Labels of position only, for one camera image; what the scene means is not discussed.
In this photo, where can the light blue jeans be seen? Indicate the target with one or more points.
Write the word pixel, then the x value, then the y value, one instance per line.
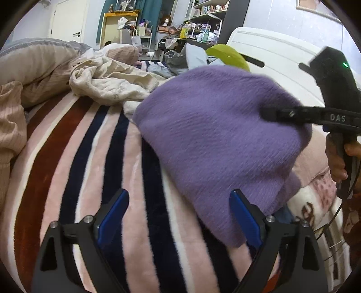
pixel 160 70

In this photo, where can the grey cloth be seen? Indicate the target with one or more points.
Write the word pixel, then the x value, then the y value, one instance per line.
pixel 176 59

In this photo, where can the yellow bottle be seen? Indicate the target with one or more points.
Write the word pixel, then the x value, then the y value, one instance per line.
pixel 184 32

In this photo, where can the glass display case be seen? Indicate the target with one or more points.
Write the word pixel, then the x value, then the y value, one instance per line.
pixel 124 5

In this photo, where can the grey pink striped duvet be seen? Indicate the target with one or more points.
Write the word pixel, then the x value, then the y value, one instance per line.
pixel 33 64

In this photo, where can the striped fleece blanket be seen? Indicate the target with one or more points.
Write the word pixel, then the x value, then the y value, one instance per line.
pixel 84 169

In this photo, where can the white bed headboard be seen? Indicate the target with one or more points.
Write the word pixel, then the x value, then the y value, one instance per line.
pixel 276 48

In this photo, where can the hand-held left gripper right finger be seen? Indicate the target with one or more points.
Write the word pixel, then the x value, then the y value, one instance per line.
pixel 245 219

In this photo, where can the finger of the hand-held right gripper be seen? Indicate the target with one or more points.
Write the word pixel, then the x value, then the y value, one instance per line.
pixel 282 114

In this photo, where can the white door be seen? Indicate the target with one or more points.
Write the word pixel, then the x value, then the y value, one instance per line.
pixel 67 19

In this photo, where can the cream quilted cloth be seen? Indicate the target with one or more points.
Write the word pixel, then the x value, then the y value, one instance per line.
pixel 112 81

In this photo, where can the grey chair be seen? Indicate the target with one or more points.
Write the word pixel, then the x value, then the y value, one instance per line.
pixel 125 36

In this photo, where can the green plush cushion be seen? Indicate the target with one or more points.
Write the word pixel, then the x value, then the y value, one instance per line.
pixel 225 55

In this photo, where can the white pink pillow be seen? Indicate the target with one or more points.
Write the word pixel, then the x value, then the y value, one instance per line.
pixel 310 157

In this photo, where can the framed wall picture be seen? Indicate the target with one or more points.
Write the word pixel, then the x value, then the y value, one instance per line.
pixel 316 7

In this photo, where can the printed white bed sheet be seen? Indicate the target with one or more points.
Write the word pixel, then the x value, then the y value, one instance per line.
pixel 304 202

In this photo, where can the light blue denim shirt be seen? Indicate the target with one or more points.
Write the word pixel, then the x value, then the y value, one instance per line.
pixel 194 57

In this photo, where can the wig head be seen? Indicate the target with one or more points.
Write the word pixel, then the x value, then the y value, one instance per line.
pixel 165 20

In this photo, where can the person's right hand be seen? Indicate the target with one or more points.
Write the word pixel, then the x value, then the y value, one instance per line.
pixel 334 157

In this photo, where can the green clear bottle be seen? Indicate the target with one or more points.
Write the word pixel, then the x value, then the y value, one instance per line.
pixel 206 35

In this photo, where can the dark bookshelf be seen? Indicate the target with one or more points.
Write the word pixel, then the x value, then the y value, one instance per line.
pixel 237 17

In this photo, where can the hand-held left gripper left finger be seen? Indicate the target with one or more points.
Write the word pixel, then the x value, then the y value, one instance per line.
pixel 112 217

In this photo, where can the yellow shelf unit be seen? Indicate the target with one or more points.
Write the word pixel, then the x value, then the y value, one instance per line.
pixel 105 25

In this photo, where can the purple knit cardigan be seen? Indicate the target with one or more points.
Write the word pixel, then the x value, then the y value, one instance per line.
pixel 211 141

